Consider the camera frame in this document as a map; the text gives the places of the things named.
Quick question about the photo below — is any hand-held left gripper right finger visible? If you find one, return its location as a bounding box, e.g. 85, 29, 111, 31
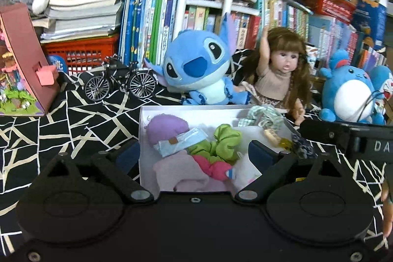
235, 141, 353, 203

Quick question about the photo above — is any small round blue toy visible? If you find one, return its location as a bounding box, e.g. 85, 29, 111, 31
47, 55, 69, 74

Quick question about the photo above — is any black white patterned blanket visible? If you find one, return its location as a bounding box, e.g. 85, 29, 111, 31
0, 49, 393, 253

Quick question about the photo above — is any purple plush toy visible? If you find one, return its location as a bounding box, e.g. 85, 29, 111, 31
146, 114, 190, 146

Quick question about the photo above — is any person's right hand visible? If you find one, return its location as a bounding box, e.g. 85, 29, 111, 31
380, 178, 393, 238

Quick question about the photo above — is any navy patterned cloth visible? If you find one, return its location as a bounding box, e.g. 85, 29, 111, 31
290, 133, 315, 158

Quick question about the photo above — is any blue alien plush toy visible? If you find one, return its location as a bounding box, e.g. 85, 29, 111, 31
144, 13, 251, 106

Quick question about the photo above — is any white cardboard box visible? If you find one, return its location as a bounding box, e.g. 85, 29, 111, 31
139, 105, 308, 198

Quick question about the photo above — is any stack of lying books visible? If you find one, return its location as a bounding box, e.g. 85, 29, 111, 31
31, 0, 123, 43

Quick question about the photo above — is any light blue packet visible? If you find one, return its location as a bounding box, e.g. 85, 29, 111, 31
154, 128, 209, 157

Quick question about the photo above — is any pink sock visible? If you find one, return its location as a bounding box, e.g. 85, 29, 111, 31
193, 155, 234, 181

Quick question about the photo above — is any long-haired doll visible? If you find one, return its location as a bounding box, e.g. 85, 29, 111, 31
241, 26, 312, 126

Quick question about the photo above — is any green striped cloth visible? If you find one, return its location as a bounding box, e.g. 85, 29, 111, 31
238, 105, 284, 130

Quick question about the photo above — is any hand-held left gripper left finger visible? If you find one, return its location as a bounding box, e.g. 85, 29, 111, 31
37, 139, 154, 204

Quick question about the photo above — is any blue printed carton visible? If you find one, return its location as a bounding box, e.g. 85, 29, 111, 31
350, 0, 388, 51

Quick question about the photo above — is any round blue mouse plush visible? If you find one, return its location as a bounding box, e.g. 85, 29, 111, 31
319, 49, 386, 125

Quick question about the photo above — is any green sock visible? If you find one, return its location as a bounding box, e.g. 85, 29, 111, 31
189, 124, 243, 164

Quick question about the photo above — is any white fluffy plush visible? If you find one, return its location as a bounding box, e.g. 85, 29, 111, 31
233, 153, 261, 186

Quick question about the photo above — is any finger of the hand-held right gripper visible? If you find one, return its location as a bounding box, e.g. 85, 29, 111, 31
299, 119, 349, 152

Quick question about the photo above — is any red plastic basket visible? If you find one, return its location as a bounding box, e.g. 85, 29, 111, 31
41, 33, 120, 75

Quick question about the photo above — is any red basket with papers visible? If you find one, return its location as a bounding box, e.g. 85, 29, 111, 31
299, 0, 357, 24

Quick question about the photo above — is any row of standing books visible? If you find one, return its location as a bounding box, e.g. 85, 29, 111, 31
118, 0, 389, 69

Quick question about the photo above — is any miniature black bicycle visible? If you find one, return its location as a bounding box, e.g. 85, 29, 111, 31
84, 55, 156, 102

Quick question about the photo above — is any pink triangular dollhouse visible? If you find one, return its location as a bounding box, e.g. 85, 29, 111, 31
0, 2, 60, 118

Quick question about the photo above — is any blue cat plush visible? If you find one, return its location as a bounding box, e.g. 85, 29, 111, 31
368, 65, 393, 110

